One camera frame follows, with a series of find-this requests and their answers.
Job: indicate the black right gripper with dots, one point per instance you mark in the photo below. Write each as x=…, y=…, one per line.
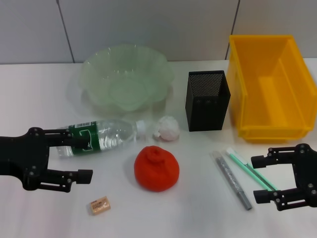
x=307, y=173

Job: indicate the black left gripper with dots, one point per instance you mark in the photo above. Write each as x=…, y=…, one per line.
x=24, y=158

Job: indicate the green toothbrush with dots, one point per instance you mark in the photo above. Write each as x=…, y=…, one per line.
x=244, y=163

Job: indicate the grey marker pen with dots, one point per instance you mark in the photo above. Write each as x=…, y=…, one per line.
x=231, y=179

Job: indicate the clear green-label water bottle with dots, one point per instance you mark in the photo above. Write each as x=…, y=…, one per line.
x=111, y=134

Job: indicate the small beige eraser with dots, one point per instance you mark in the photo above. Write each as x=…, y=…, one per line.
x=99, y=205

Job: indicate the red-orange toy orange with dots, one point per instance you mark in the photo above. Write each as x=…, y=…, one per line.
x=156, y=171

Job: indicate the white paper ball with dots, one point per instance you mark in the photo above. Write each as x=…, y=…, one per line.
x=167, y=129

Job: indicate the black mesh pen holder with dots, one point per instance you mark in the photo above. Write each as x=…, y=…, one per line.
x=208, y=111

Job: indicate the translucent green fruit plate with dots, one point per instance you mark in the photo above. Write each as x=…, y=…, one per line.
x=126, y=79

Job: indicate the yellow plastic bin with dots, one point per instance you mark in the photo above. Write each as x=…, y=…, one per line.
x=270, y=86

